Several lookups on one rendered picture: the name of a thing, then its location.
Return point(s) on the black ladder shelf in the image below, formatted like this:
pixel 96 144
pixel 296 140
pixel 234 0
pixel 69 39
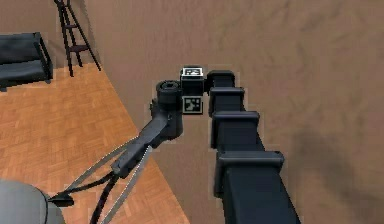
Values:
pixel 71 33

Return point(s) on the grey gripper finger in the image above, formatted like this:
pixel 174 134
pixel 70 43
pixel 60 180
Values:
pixel 96 166

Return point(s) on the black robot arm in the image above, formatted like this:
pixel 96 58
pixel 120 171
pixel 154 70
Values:
pixel 246 180

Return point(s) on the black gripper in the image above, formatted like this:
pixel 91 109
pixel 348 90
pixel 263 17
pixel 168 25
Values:
pixel 168 113

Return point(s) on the black sofa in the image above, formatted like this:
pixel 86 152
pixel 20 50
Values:
pixel 23 60

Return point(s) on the grey rounded object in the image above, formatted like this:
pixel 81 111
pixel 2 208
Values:
pixel 21 203

